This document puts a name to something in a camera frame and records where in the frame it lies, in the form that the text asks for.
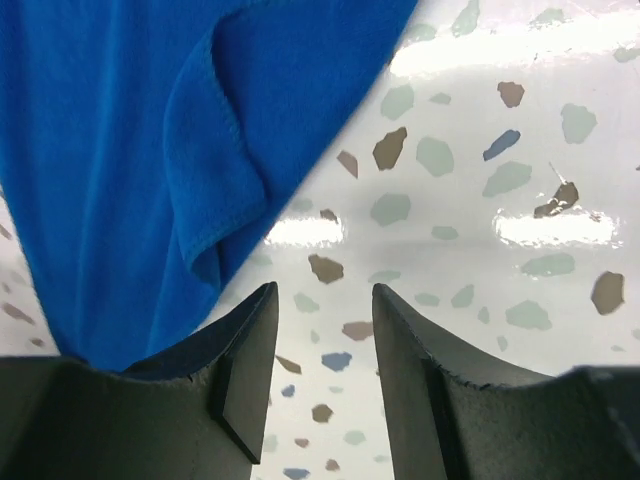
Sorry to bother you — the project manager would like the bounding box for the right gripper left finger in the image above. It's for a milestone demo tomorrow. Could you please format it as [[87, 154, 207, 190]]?
[[1, 283, 278, 479]]

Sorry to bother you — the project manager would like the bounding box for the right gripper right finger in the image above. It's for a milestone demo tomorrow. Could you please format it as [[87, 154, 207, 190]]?
[[372, 284, 639, 480]]

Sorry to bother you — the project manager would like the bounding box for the blue towel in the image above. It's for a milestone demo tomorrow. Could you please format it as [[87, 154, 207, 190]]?
[[1, 1, 415, 371]]

